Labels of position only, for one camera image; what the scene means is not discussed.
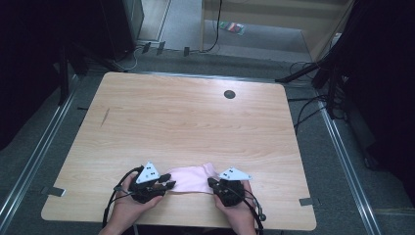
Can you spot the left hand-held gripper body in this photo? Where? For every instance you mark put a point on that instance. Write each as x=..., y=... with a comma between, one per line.
x=145, y=187

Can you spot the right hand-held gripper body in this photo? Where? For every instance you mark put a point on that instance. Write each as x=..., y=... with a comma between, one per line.
x=230, y=191

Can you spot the pale pink sock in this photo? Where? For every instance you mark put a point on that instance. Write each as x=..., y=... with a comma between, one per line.
x=191, y=179

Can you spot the person's right hand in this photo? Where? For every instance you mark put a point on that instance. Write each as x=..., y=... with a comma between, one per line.
x=236, y=212

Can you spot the person's left hand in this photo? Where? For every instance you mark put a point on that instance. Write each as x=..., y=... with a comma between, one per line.
x=130, y=207

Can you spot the grey tape strip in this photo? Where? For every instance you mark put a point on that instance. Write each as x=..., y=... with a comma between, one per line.
x=306, y=201
x=53, y=191

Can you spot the black round table grommet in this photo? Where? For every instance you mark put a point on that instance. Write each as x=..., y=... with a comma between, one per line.
x=229, y=94

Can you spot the black stand leg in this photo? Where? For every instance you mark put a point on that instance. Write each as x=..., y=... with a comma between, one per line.
x=298, y=73

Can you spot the colourful packet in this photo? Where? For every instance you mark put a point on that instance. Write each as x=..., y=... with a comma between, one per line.
x=232, y=27

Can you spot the dark cabinet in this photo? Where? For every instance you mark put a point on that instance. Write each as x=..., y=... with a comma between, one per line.
x=122, y=26

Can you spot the dark curtain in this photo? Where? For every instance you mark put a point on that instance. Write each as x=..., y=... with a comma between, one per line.
x=26, y=65
x=381, y=81

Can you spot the wooden board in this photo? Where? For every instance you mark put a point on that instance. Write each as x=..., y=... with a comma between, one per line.
x=261, y=13

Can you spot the metal floor rail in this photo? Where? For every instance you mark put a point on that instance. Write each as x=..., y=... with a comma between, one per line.
x=349, y=163
x=32, y=156

